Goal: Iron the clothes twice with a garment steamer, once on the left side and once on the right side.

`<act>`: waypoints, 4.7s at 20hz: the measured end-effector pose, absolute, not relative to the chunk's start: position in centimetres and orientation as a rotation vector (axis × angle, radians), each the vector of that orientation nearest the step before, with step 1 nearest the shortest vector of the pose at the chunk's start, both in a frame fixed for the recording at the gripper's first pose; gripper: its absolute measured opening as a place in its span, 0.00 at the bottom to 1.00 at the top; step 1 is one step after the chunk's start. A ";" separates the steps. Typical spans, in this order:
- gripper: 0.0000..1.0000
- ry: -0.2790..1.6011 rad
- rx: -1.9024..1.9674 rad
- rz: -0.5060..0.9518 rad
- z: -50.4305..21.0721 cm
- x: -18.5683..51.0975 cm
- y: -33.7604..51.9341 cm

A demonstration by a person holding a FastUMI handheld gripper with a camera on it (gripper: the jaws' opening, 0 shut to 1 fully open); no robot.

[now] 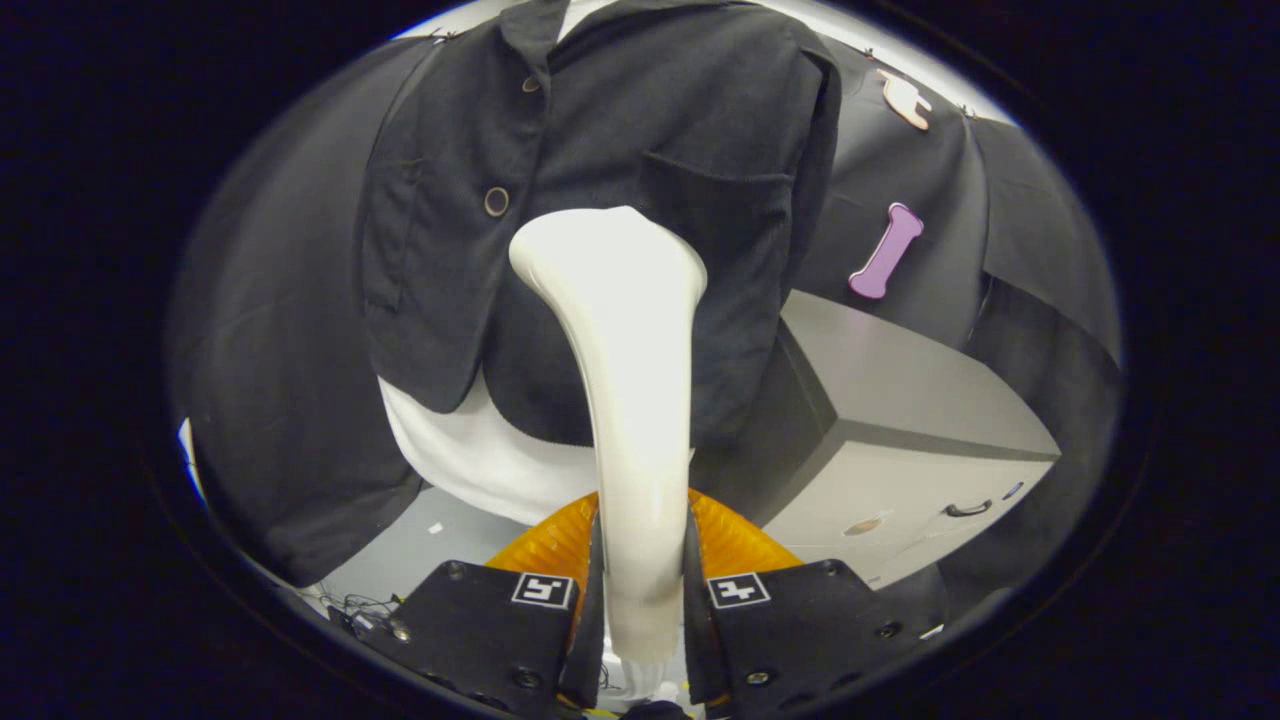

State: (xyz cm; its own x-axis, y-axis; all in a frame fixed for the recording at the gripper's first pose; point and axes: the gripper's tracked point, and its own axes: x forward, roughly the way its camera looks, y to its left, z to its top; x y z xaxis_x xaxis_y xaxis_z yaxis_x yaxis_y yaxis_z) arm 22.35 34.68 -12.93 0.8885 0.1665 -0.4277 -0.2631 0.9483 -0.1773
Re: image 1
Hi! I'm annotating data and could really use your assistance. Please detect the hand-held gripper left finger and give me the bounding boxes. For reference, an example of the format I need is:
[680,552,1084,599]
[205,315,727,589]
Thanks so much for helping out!
[363,490,607,720]

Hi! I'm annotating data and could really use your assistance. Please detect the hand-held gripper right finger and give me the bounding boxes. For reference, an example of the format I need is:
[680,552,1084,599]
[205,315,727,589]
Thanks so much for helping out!
[685,490,926,716]

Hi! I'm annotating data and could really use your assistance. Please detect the white shirt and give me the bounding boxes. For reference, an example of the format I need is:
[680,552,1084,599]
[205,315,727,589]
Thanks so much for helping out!
[378,0,696,528]

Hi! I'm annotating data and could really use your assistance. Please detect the white garment steamer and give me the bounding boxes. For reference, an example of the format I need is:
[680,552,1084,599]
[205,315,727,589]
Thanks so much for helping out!
[508,206,709,701]

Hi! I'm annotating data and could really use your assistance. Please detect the black suit jacket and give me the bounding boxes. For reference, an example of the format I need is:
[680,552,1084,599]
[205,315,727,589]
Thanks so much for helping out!
[360,0,843,449]

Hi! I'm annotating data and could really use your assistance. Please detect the grey cabinet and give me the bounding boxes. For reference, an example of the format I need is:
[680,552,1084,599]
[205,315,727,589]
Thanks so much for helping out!
[690,290,1061,591]

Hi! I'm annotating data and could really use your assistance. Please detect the thin black floor cables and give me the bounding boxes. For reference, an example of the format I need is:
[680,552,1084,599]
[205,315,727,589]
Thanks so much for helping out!
[320,590,403,637]

